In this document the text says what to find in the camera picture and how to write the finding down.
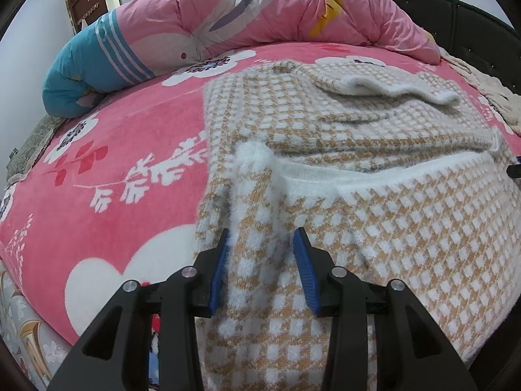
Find green patterned sheet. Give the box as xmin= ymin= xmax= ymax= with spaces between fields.
xmin=5 ymin=115 xmax=63 ymax=186

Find black padded headboard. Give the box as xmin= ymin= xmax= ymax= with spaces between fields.
xmin=376 ymin=0 xmax=521 ymax=104

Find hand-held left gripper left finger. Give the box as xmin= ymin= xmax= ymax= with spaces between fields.
xmin=47 ymin=228 xmax=231 ymax=391

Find pink floral blanket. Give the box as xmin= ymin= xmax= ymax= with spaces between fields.
xmin=0 ymin=42 xmax=521 ymax=349

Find beige white checked coat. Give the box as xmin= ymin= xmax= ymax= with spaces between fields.
xmin=194 ymin=60 xmax=521 ymax=391

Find cream knitted cloth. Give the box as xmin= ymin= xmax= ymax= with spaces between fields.
xmin=440 ymin=47 xmax=521 ymax=136

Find white gold patterned mattress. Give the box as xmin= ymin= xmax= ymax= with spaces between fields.
xmin=0 ymin=258 xmax=163 ymax=391

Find pink printed quilt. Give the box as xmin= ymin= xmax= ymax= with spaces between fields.
xmin=43 ymin=0 xmax=444 ymax=120

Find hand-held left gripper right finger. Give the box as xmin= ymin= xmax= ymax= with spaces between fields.
xmin=293 ymin=227 xmax=478 ymax=391

